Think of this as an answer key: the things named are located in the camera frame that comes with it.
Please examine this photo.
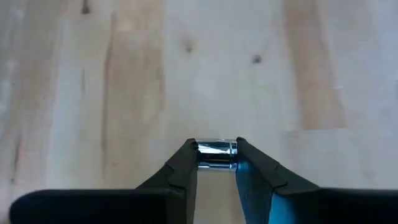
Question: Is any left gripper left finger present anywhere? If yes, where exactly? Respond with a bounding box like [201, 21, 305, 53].
[9, 138, 200, 224]

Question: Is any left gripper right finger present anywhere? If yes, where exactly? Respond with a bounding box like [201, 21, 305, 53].
[234, 136, 398, 224]

